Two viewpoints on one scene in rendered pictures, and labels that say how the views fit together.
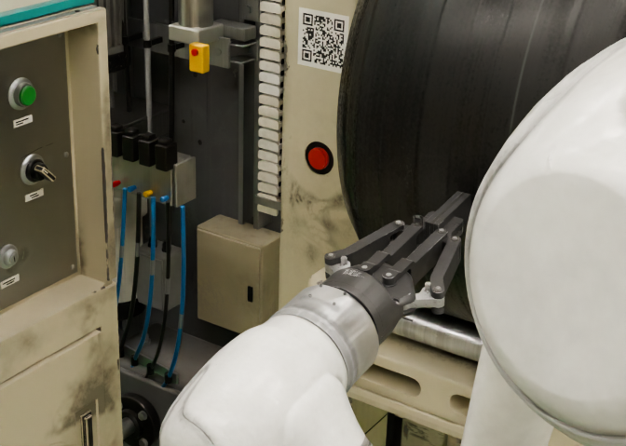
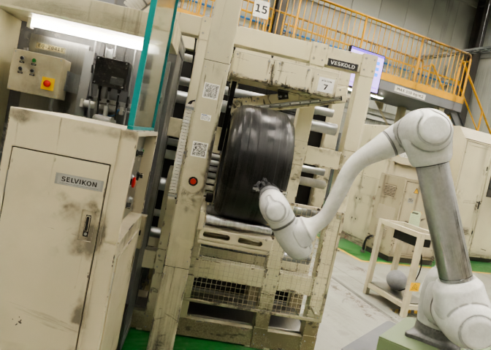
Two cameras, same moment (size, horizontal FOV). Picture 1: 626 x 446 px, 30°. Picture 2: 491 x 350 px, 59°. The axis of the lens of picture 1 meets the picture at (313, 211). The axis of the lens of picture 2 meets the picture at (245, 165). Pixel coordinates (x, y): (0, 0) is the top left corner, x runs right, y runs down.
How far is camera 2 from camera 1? 1.24 m
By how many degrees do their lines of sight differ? 42
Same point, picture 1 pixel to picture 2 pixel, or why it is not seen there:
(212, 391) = (277, 196)
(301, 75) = (191, 158)
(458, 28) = (263, 141)
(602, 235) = (438, 122)
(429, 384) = (232, 236)
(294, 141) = (185, 177)
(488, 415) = (340, 191)
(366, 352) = not seen: hidden behind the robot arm
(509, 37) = (275, 144)
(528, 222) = (429, 122)
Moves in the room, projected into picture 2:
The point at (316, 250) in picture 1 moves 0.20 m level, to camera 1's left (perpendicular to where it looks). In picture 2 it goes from (188, 207) to (151, 204)
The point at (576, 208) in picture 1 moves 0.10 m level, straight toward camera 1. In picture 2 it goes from (435, 120) to (465, 121)
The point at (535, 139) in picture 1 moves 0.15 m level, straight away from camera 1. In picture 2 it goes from (426, 115) to (389, 112)
